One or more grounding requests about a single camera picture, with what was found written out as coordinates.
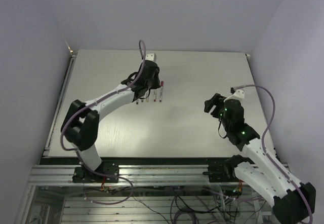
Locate red marker pen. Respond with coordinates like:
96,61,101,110
153,89,157,102

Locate purple marker pen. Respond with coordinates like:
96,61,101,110
159,86,164,102

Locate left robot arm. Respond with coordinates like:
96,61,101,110
60,59,160,182

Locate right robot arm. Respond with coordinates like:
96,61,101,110
204,90,316,223

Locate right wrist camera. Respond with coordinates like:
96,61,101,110
224,87,245,101

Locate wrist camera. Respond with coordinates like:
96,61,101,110
145,53,157,62
224,87,245,101

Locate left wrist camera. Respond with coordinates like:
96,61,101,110
145,53,157,62

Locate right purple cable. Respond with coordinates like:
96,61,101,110
229,84,313,223

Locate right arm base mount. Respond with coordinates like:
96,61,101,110
202,158,238,183

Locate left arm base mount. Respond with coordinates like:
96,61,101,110
72,163,119,183

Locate floor cable bundle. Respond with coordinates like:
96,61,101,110
83,183,279,224

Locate aluminium frame rail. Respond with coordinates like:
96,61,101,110
27,164,294,186

